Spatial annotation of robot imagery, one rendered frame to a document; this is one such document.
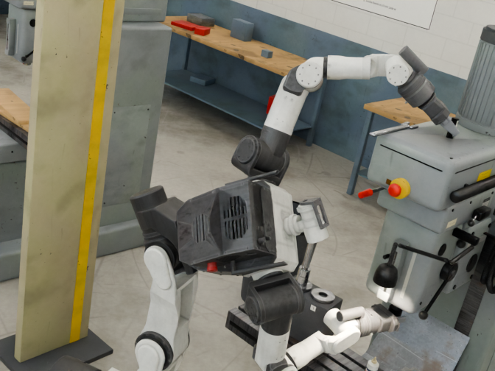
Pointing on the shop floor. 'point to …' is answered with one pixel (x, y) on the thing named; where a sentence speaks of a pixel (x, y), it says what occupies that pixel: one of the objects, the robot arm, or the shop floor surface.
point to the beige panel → (65, 181)
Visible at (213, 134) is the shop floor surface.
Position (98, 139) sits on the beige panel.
